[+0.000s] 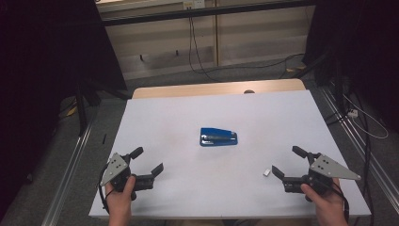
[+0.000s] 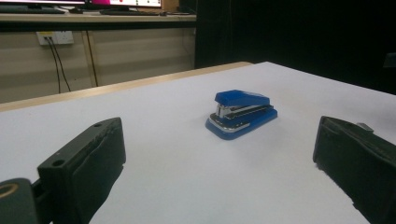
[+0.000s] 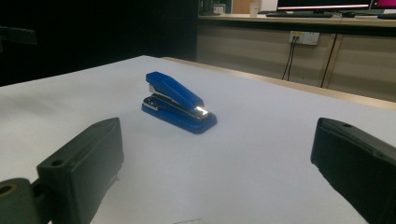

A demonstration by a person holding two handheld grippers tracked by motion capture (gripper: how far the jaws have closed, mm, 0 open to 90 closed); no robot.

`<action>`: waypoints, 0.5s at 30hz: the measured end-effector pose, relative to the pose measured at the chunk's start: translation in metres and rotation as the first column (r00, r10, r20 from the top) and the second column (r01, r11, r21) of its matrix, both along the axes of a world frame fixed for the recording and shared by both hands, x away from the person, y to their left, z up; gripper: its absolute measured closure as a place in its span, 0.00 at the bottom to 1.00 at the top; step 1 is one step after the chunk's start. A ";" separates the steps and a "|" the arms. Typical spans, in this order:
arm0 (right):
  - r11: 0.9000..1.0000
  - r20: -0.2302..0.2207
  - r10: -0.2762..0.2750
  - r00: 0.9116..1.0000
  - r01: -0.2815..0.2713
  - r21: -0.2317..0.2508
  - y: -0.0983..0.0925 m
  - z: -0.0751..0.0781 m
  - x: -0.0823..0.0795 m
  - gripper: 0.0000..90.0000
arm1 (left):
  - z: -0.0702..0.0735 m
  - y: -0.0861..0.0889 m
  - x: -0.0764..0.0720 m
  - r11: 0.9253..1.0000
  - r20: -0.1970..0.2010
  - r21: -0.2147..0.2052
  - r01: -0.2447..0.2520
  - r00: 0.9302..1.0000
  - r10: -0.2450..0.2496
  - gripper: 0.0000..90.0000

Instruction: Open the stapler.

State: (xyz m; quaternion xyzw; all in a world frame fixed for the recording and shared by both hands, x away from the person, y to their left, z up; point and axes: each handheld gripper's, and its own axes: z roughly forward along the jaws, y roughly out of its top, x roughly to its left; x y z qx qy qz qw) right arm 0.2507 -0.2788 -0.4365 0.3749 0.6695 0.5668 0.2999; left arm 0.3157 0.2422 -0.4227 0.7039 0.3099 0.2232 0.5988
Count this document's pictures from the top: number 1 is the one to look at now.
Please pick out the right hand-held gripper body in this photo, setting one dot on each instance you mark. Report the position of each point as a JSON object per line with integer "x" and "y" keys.
{"x": 326, "y": 168}

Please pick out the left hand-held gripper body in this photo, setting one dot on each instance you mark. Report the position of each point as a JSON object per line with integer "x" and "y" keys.
{"x": 116, "y": 168}

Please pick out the small white staple strip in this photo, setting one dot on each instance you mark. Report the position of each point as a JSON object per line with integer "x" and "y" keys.
{"x": 267, "y": 172}

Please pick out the blue stapler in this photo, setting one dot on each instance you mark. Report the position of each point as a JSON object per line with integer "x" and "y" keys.
{"x": 218, "y": 137}

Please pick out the person's left hand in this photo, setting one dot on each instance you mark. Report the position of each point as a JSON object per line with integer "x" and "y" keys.
{"x": 120, "y": 204}

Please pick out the person's right hand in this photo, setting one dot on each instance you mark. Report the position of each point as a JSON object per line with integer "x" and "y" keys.
{"x": 327, "y": 205}

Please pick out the small black floor item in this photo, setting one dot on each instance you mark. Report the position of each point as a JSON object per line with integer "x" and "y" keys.
{"x": 104, "y": 138}

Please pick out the white table board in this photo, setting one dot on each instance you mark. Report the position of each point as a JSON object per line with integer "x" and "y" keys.
{"x": 219, "y": 182}

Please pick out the white power strip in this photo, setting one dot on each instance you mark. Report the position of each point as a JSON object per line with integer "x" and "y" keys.
{"x": 353, "y": 113}

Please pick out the black metal stand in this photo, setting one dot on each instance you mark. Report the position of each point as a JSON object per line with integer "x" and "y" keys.
{"x": 82, "y": 106}

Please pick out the wooden table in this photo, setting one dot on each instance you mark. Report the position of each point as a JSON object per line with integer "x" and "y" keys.
{"x": 194, "y": 89}

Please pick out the black curtain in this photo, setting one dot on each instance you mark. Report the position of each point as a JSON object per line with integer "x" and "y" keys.
{"x": 40, "y": 78}
{"x": 360, "y": 47}

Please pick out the beige wooden cabinet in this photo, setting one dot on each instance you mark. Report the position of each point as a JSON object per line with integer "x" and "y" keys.
{"x": 251, "y": 40}

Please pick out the black horizontal bar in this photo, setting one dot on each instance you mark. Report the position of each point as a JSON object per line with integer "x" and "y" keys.
{"x": 200, "y": 12}

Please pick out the aluminium floor rail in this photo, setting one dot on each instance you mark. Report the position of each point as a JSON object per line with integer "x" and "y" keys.
{"x": 360, "y": 144}
{"x": 67, "y": 175}

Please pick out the white wall socket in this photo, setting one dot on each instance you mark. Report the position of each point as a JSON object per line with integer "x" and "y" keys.
{"x": 194, "y": 4}

